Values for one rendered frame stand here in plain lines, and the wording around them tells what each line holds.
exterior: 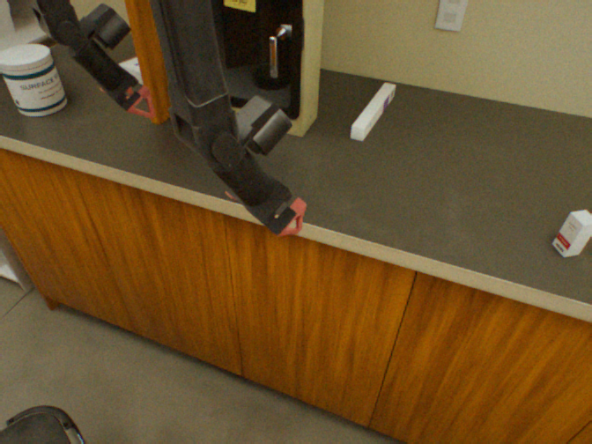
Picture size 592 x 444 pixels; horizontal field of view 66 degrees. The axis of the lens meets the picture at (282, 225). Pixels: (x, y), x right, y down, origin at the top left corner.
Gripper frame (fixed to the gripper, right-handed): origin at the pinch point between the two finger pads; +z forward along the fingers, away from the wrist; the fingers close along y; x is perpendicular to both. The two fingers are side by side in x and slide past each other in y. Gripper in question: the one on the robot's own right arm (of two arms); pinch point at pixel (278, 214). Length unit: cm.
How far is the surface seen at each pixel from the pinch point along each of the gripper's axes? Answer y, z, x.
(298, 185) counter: 13.7, 17.9, -9.8
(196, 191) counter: 26.8, 8.7, 6.5
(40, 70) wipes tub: 81, -7, 10
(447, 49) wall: 22, 41, -72
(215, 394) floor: 30, 88, 57
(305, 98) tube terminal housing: 27.9, 16.0, -27.9
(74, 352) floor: 79, 72, 85
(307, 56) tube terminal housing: 28.2, 7.6, -33.3
